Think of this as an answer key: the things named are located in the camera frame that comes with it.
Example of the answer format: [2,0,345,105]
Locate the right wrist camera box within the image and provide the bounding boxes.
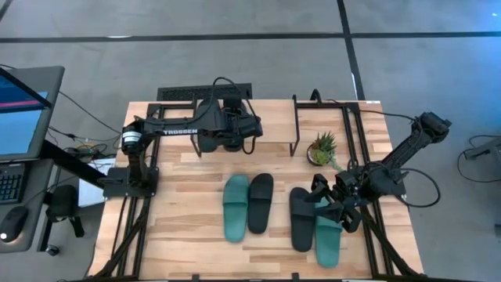
[335,171,358,195]

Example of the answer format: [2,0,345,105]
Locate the black rubber slide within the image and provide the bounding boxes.
[221,97,247,153]
[194,98,222,154]
[247,172,275,235]
[289,186,317,253]

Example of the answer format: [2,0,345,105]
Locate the grey-framed monitor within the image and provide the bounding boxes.
[0,65,66,164]

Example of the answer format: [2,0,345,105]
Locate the black metal table frame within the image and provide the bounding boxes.
[92,99,427,282]

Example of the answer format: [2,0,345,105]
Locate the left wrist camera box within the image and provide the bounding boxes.
[222,93,247,115]

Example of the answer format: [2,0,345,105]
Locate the white sheet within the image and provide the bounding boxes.
[77,158,118,208]

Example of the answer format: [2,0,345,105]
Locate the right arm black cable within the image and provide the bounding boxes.
[398,168,442,208]

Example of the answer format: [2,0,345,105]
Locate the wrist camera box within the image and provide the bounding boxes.
[222,93,247,115]
[335,171,358,195]

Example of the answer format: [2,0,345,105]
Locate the black keyboard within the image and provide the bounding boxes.
[0,162,27,205]

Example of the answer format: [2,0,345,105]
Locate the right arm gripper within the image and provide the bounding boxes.
[304,174,363,234]

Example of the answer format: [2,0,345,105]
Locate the potted succulent plant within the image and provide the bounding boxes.
[306,131,349,177]

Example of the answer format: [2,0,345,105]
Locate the black power strip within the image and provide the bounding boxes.
[64,143,118,161]

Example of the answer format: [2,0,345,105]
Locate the black floor device cable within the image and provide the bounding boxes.
[456,135,501,185]

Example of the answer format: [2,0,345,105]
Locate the green rubber slide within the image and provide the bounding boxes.
[314,197,344,269]
[222,174,251,244]

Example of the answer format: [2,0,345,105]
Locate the thin black table cable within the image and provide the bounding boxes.
[330,98,424,125]

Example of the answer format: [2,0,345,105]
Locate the black computer mouse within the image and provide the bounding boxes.
[0,206,29,243]

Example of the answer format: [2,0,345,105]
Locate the black-edged tilted screen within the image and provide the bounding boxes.
[0,67,53,114]

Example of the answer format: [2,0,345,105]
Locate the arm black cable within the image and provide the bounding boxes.
[398,168,442,208]
[206,76,261,118]

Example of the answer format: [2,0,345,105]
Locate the black floor vent grille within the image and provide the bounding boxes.
[157,82,253,101]

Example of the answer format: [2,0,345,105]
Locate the wooden shelf with black frame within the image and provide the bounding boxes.
[190,94,301,158]

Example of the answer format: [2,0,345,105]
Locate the grey floor device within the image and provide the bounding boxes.
[463,136,501,161]

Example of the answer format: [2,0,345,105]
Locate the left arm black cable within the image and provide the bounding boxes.
[206,76,261,118]

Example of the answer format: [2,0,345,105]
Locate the grey side desk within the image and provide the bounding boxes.
[0,158,55,255]

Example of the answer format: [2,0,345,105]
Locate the black desk support beam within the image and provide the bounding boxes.
[38,139,106,189]

